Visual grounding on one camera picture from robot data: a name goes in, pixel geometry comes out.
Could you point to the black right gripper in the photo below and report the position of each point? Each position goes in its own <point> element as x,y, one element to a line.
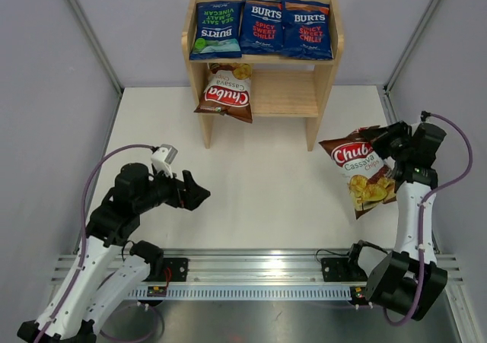
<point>382,135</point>

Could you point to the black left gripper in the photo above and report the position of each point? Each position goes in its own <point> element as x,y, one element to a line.
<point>193,195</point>

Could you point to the brown Chuba cassava chips bag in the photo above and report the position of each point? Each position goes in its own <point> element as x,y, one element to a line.
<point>228,91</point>

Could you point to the blue Burts spicy chilli bag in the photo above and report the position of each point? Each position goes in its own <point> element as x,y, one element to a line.
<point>261,30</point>

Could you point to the blue Burts sea salt bag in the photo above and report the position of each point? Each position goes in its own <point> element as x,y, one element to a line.
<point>217,30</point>

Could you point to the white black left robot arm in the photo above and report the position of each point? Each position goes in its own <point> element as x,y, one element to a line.
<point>99,251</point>

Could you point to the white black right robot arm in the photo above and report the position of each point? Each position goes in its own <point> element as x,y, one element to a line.
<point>406,280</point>

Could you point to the wooden two-tier shelf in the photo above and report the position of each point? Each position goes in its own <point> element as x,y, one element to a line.
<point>297,88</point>

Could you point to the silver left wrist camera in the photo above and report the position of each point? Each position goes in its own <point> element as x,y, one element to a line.
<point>162,158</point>

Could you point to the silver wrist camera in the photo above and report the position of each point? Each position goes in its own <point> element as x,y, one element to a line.
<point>425,116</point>
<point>162,158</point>

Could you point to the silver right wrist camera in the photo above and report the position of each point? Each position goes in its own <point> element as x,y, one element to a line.
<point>425,116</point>

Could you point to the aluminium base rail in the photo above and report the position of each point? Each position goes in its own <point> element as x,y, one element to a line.
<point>295,275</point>

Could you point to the grey aluminium frame post right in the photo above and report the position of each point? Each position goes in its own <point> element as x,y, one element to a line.
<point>420,27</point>

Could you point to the grey aluminium frame post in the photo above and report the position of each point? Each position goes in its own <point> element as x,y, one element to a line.
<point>88,31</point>
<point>420,27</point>

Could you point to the grey aluminium frame post left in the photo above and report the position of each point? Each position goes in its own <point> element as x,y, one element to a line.
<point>88,31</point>

